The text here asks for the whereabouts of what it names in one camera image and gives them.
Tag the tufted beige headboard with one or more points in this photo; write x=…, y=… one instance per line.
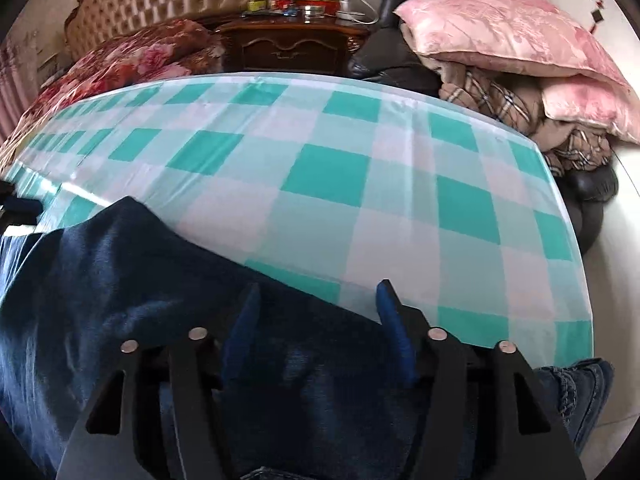
x=150, y=0

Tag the black leather sofa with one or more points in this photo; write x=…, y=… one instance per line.
x=395, y=55

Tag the person's leg in jeans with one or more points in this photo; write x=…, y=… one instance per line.
x=575, y=390

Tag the yellow green jar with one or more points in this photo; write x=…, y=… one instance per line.
x=258, y=2

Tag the red floral blanket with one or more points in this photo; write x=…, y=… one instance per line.
x=125, y=55

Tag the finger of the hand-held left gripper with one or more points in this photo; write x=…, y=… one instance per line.
x=22, y=215

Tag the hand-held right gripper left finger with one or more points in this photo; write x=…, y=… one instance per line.
x=245, y=335

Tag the dark wooden nightstand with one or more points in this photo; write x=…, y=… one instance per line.
x=290, y=45

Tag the teal white checked tablecloth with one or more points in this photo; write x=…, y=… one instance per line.
x=400, y=185

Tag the dark blue denim pants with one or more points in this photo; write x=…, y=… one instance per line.
x=125, y=285

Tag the red box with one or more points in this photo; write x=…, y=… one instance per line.
x=281, y=3

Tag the small pink floral pillow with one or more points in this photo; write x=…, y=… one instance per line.
x=590, y=105

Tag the large pink floral pillow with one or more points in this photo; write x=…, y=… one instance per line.
x=500, y=30

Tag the round metal tin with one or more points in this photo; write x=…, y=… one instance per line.
x=312, y=11

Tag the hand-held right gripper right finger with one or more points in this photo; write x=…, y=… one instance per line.
x=395, y=330

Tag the red black wall ornament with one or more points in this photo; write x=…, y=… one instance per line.
x=596, y=12

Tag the pink striped curtain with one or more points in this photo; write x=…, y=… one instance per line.
x=12, y=85

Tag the beige plaid blanket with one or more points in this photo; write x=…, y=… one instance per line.
x=500, y=95

